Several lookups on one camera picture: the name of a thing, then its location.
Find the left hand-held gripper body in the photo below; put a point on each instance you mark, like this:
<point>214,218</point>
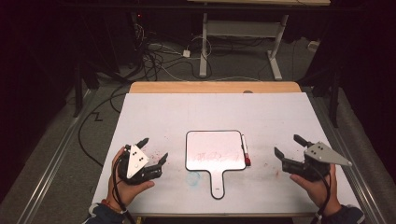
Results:
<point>137,160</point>

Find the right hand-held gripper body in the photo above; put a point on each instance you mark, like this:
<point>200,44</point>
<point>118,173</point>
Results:
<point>322,154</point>

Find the white marker with red cap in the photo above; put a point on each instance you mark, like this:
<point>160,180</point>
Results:
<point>245,147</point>

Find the person's left hand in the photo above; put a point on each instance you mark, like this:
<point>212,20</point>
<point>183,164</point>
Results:
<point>124,193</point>

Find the person's right hand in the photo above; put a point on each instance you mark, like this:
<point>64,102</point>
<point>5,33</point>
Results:
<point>320,193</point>

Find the black metal stand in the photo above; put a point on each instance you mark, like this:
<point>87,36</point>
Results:
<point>77,93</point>
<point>334,99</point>

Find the white table mat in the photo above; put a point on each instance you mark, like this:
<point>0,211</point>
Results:
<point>186,112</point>

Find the wooden table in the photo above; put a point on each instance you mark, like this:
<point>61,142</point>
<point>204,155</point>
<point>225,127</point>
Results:
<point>186,87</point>

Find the white power adapter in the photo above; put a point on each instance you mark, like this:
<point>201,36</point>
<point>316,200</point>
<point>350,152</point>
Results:
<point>186,53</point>

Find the grey floor rail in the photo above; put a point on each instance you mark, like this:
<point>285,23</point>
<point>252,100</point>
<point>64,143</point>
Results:
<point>358,183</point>
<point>53,161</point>

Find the white metal frame desk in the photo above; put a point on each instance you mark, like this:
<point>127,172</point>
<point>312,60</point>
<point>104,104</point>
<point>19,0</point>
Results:
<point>204,46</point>

